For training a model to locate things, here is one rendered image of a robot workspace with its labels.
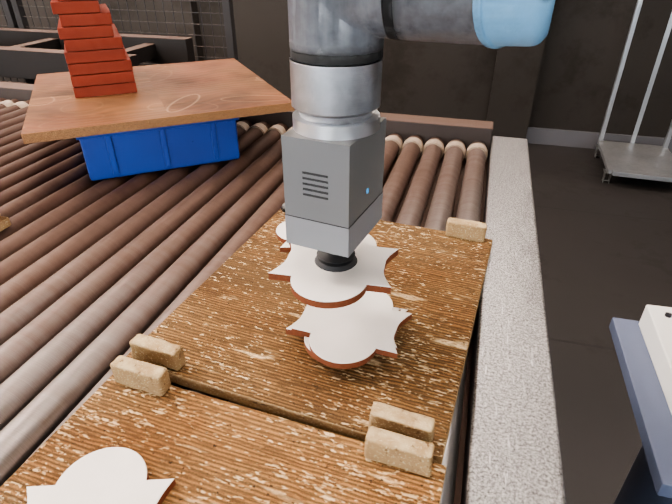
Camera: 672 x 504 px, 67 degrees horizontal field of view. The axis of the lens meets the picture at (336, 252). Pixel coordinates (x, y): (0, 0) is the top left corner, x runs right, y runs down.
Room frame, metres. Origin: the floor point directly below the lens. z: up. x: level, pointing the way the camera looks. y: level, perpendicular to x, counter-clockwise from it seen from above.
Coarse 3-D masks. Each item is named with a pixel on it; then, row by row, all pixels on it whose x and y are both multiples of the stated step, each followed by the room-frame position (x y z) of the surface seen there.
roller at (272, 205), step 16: (272, 208) 0.81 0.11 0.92; (256, 224) 0.75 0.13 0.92; (240, 240) 0.69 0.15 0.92; (224, 256) 0.64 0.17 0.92; (208, 272) 0.60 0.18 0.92; (192, 288) 0.56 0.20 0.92; (176, 304) 0.53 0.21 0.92; (160, 320) 0.49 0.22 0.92; (128, 352) 0.44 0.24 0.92; (96, 384) 0.39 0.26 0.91
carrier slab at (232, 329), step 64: (256, 256) 0.62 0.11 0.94; (448, 256) 0.62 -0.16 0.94; (192, 320) 0.47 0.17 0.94; (256, 320) 0.47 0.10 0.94; (448, 320) 0.47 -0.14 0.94; (192, 384) 0.38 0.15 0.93; (256, 384) 0.37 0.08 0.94; (320, 384) 0.37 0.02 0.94; (384, 384) 0.37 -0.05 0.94; (448, 384) 0.37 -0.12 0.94
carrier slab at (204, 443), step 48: (96, 432) 0.31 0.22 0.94; (144, 432) 0.31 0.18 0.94; (192, 432) 0.31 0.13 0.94; (240, 432) 0.31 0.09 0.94; (288, 432) 0.31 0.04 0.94; (48, 480) 0.26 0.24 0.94; (192, 480) 0.26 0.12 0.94; (240, 480) 0.26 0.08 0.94; (288, 480) 0.26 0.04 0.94; (336, 480) 0.26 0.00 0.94; (384, 480) 0.26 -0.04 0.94; (432, 480) 0.26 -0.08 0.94
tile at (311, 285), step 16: (368, 240) 0.47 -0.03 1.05; (288, 256) 0.44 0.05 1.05; (304, 256) 0.44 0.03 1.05; (368, 256) 0.44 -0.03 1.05; (384, 256) 0.44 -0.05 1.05; (272, 272) 0.41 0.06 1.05; (288, 272) 0.41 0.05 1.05; (304, 272) 0.41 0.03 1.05; (320, 272) 0.41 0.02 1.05; (336, 272) 0.41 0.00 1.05; (352, 272) 0.41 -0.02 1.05; (368, 272) 0.41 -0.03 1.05; (304, 288) 0.38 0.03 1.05; (320, 288) 0.38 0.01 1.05; (336, 288) 0.38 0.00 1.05; (352, 288) 0.38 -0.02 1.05; (368, 288) 0.39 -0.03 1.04; (384, 288) 0.39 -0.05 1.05; (320, 304) 0.36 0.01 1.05; (336, 304) 0.36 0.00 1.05
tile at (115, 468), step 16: (112, 448) 0.29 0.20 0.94; (80, 464) 0.27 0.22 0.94; (96, 464) 0.27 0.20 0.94; (112, 464) 0.27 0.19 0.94; (128, 464) 0.27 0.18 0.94; (144, 464) 0.27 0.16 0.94; (64, 480) 0.26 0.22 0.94; (80, 480) 0.26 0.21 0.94; (96, 480) 0.26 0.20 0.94; (112, 480) 0.26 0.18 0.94; (128, 480) 0.26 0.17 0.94; (144, 480) 0.26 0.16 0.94; (160, 480) 0.26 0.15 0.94; (32, 496) 0.24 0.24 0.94; (48, 496) 0.24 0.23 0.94; (64, 496) 0.24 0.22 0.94; (80, 496) 0.24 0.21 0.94; (96, 496) 0.24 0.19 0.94; (112, 496) 0.24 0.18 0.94; (128, 496) 0.24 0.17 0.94; (144, 496) 0.24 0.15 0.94; (160, 496) 0.24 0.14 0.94
